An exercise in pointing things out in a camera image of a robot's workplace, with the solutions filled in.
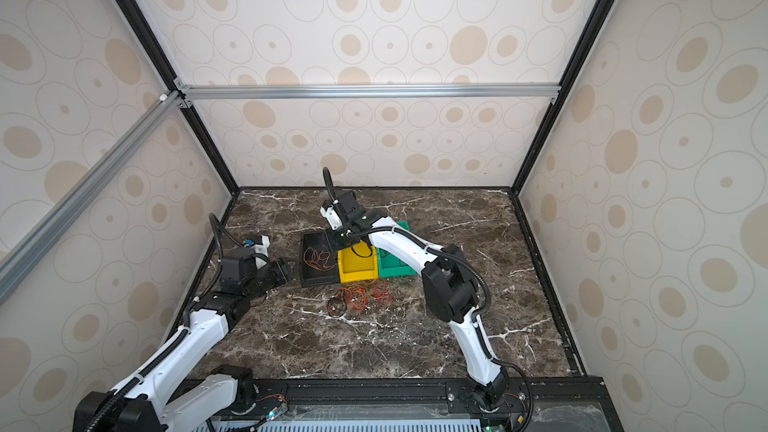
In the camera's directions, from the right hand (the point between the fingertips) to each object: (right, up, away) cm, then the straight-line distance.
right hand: (326, 243), depth 89 cm
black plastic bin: (-6, -11, +6) cm, 14 cm away
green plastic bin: (+19, -8, +7) cm, 22 cm away
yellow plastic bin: (+9, -7, +6) cm, 13 cm away
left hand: (-6, -4, -6) cm, 9 cm away
